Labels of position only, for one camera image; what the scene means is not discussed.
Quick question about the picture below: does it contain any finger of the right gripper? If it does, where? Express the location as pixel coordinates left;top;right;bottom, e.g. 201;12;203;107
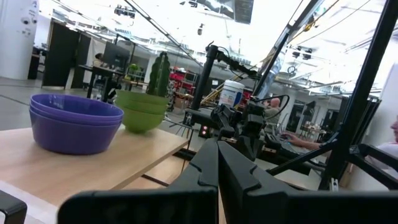
250;136;259;161
243;136;252;161

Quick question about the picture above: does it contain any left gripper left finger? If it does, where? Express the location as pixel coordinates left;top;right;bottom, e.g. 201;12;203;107
57;138;220;224

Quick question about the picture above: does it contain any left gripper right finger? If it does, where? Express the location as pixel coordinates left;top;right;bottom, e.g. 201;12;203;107
218;141;398;224

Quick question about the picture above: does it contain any green floral mini bowl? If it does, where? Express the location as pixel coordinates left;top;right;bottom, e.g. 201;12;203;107
119;107;166;134
114;89;171;106
115;98;169;115

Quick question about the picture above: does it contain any purple plastic mini bowl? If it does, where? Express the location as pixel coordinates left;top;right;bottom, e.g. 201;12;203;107
29;109;122;156
29;105;124;127
30;93;124;122

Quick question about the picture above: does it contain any person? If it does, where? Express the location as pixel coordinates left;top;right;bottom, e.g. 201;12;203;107
93;52;105;68
366;114;398;180
264;98;282;125

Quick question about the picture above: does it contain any white wipes canister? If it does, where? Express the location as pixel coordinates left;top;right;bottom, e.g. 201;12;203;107
218;80;246;108

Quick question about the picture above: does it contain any black box with red lights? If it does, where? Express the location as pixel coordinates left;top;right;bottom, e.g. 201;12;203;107
198;124;211;139

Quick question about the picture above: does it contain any black monitor pole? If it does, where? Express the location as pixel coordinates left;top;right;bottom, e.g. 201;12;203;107
190;43;259;111

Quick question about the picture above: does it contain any green cactus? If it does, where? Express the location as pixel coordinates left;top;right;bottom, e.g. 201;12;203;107
146;51;171;97

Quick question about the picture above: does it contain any black computer monitor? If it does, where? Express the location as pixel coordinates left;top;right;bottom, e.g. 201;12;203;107
103;42;131;72

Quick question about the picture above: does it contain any black office desk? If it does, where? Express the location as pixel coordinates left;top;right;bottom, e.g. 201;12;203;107
78;64;125;102

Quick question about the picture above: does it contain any black partition panel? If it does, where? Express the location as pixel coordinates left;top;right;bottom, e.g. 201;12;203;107
42;21;91;90

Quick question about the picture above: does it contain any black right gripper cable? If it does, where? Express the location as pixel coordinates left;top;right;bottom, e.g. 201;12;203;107
254;94;290;121

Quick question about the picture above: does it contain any black aluminium frame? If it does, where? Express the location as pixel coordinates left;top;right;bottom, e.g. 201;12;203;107
266;0;398;191

